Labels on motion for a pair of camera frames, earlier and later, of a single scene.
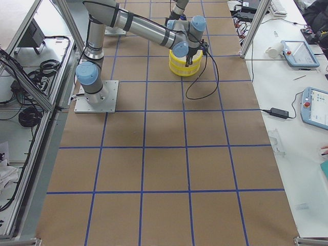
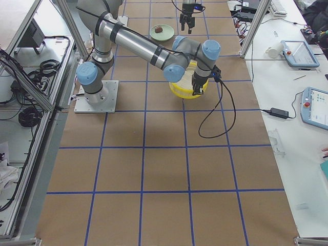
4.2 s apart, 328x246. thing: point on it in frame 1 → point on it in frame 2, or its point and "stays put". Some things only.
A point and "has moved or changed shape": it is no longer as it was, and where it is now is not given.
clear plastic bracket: x=274 y=139 stays put
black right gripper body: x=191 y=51 → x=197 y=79
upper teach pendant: x=298 y=54 stays put
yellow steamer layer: x=180 y=62 has moved or changed shape
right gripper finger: x=188 y=61 → x=197 y=89
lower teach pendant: x=314 y=107 stays put
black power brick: x=279 y=113 stays put
